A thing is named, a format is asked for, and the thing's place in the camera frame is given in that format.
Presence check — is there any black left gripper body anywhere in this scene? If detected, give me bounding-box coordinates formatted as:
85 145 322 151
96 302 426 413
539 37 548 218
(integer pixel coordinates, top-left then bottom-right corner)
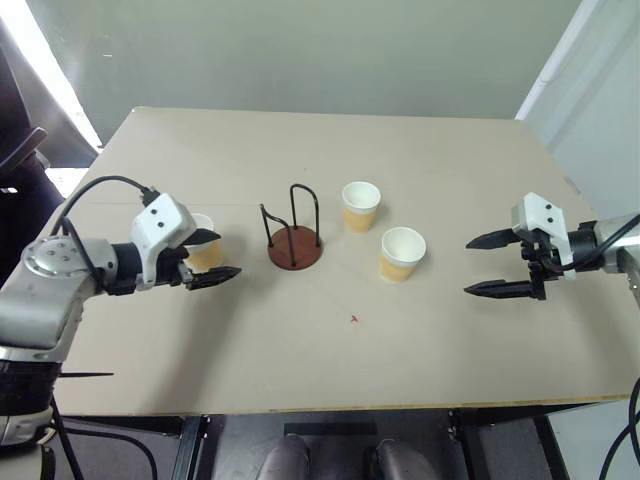
149 243 195 292

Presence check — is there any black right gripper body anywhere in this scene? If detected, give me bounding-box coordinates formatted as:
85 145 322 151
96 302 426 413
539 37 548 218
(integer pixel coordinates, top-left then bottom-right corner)
519 227 570 302

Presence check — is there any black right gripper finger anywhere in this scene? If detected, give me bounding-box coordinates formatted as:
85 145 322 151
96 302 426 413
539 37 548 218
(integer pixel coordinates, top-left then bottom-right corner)
464 228 523 252
463 278 534 301

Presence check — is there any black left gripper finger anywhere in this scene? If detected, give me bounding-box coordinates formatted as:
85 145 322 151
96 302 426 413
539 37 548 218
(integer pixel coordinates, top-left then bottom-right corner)
185 266 243 292
182 227 223 248

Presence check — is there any yellow and white paper cup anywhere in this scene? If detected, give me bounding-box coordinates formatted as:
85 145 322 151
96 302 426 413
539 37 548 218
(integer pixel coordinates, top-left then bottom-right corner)
183 212 225 274
377 226 428 286
340 181 382 235

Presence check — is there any white upright panel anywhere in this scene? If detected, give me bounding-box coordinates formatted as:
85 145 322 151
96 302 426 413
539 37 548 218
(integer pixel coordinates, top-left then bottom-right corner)
513 0 640 214

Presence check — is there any dark rounded shape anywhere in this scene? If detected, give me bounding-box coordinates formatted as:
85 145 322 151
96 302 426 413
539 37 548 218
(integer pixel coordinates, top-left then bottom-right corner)
256 433 310 480
370 437 432 480

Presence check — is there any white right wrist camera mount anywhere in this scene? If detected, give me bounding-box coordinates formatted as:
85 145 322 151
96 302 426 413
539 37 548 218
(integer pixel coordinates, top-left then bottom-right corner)
510 191 582 275

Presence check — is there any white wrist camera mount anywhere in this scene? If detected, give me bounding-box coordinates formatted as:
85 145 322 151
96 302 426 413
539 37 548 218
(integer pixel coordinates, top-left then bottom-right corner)
510 191 582 275
129 192 198 292

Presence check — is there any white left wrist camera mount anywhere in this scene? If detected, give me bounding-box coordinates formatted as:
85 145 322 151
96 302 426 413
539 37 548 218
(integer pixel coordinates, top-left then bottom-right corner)
129 192 198 292

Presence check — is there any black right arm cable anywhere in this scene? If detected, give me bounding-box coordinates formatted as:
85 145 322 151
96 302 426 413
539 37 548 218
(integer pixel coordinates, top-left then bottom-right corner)
547 214 640 276

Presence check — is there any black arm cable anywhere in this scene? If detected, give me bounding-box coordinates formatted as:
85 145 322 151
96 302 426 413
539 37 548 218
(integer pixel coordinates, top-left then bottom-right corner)
59 174 161 292
547 214 640 276

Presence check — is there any brown wire cup holder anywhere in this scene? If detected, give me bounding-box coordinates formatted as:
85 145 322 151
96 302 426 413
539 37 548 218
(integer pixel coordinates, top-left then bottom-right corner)
257 183 325 272

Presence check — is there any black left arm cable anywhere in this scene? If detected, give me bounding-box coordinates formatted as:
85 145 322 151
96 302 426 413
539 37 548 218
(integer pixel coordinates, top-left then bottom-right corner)
59 174 161 292

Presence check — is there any black floor cable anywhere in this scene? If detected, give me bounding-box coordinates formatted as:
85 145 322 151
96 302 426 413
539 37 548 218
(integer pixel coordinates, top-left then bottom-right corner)
49 392 158 480
601 373 640 480

